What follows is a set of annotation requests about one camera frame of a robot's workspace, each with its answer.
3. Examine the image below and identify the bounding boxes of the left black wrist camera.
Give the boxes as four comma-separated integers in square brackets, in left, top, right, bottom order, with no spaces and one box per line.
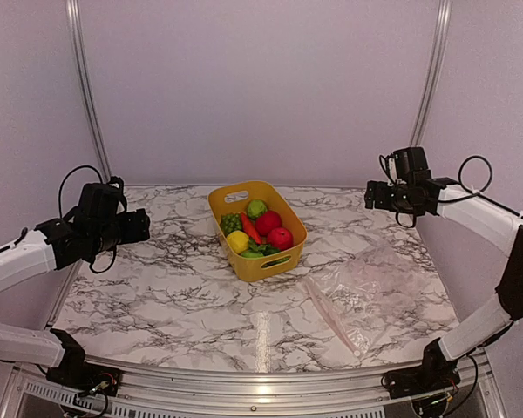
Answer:
[78,176,127,220]

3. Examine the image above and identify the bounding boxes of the yellow toy lemon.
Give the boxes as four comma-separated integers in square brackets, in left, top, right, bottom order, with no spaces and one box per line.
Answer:
[226,230,250,254]

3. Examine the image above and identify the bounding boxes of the green toy pear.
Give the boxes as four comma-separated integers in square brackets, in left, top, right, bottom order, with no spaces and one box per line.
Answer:
[247,199,268,220]

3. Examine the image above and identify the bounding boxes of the right aluminium frame post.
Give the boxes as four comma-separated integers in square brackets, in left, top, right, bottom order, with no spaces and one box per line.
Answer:
[410,0,452,146]

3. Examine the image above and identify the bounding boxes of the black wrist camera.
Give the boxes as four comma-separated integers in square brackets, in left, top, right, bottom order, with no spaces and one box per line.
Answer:
[386,147,431,184]
[78,176,127,220]

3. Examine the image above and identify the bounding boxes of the orange toy carrot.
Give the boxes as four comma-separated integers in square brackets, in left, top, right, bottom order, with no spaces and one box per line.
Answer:
[240,212,263,245]

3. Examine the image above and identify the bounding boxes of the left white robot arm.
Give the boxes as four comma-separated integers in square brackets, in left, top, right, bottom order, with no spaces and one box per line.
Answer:
[0,209,150,388]

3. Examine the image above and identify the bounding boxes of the red toy apple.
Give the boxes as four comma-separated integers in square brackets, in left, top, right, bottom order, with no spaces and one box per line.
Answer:
[255,211,282,237]

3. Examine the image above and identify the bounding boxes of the green toy leafy vegetable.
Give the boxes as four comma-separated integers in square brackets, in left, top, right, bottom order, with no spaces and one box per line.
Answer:
[240,239,280,259]

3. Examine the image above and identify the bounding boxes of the aluminium frame post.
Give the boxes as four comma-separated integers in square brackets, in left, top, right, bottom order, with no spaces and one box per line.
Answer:
[65,0,112,179]
[410,0,452,146]

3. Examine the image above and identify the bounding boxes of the red toy peach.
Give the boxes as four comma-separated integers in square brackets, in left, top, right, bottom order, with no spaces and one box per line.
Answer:
[266,227,294,251]

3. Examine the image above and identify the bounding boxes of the left aluminium frame post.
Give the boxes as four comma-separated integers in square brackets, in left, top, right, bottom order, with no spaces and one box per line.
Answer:
[65,0,112,179]

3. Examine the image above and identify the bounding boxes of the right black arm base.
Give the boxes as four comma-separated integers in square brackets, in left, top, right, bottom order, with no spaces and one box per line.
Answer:
[381,338,461,399]

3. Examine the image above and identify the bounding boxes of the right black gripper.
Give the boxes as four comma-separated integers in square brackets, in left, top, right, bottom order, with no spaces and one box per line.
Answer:
[364,180,419,214]

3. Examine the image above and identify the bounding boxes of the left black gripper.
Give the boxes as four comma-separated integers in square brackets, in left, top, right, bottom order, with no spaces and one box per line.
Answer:
[91,207,149,256]

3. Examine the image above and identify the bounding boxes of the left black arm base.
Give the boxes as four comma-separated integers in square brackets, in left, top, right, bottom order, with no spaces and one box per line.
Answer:
[46,328,121,397]

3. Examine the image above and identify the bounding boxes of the front aluminium rail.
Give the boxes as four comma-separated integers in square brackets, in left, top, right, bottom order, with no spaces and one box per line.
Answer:
[0,352,506,418]

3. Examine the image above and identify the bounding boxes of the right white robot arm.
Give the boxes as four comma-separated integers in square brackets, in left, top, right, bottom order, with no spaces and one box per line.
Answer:
[364,178,523,390]

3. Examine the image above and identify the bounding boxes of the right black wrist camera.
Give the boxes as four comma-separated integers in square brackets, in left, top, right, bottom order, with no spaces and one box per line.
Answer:
[386,147,431,184]

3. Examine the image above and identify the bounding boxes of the yellow plastic basket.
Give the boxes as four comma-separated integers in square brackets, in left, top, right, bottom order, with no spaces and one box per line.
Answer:
[208,180,308,282]

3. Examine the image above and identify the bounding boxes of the green toy grapes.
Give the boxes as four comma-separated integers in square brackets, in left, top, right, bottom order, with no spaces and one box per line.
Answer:
[220,213,242,237]

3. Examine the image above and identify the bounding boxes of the clear zip top bag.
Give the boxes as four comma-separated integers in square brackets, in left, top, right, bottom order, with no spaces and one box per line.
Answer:
[303,246,427,361]

